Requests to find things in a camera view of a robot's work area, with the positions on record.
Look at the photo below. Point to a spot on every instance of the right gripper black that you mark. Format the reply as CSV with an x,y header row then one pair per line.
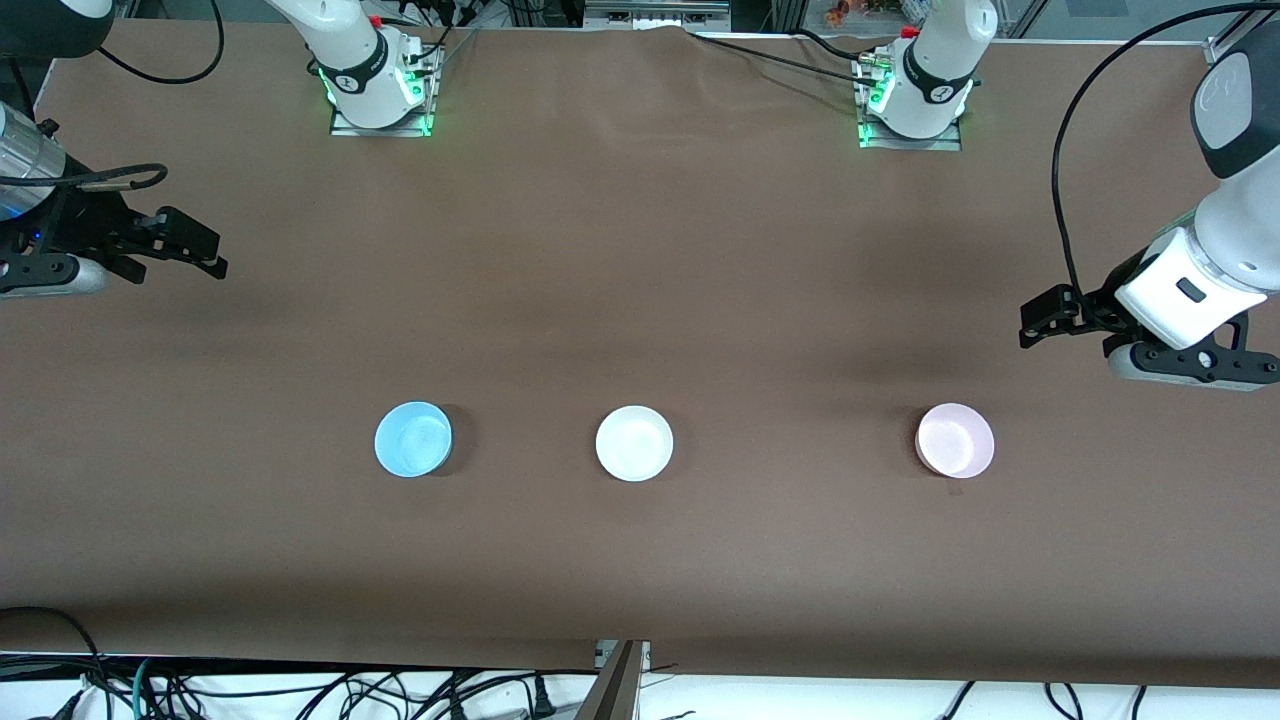
x,y
82,226

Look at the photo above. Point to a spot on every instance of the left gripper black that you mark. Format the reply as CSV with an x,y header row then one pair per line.
x,y
1101,303

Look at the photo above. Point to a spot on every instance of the pink bowl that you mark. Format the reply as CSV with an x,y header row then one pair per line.
x,y
956,440

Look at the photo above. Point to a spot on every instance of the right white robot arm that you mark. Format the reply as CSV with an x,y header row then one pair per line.
x,y
350,50

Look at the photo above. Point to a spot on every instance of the blue bowl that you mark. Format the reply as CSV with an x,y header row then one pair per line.
x,y
412,440

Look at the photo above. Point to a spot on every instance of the orange object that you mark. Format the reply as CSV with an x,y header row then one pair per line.
x,y
838,12

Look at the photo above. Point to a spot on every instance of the brown table cover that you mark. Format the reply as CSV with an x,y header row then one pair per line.
x,y
640,250

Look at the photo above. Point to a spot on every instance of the grey equipment box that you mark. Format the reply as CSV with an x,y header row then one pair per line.
x,y
655,12

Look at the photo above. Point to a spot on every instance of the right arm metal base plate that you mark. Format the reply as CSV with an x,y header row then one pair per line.
x,y
345,127

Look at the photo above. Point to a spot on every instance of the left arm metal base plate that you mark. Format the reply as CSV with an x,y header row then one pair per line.
x,y
870,142

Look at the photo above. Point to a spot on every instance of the aluminium frame post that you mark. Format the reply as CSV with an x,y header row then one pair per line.
x,y
788,15

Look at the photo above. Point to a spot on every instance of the grey metal frame beam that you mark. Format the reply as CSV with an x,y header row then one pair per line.
x,y
615,685

